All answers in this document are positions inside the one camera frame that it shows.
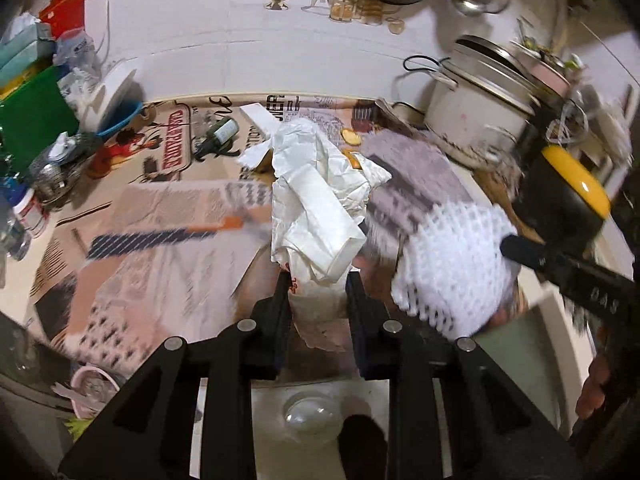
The white rice cooker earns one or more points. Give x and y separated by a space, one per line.
481 103

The retro printed table mat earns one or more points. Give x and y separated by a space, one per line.
159 144

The pink utensil holder bowl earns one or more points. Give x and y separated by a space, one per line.
540 71

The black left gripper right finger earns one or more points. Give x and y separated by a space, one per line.
452 412

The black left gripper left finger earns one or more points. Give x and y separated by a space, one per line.
145 431

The blue plastic basin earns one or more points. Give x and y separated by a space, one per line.
121 118

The white trash bowl on floor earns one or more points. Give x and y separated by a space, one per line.
312 418

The black pot yellow lid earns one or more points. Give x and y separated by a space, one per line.
561 201

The white paper wrapper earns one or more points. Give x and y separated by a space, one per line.
319 201

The green plastic box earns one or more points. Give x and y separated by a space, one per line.
33 116

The small orange peel piece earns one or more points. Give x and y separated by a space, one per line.
351 137

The small dark glass bottle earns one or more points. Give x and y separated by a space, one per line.
218 140

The red plastic jug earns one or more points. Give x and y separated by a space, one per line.
63 16

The white foam fruit net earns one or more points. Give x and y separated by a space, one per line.
451 273

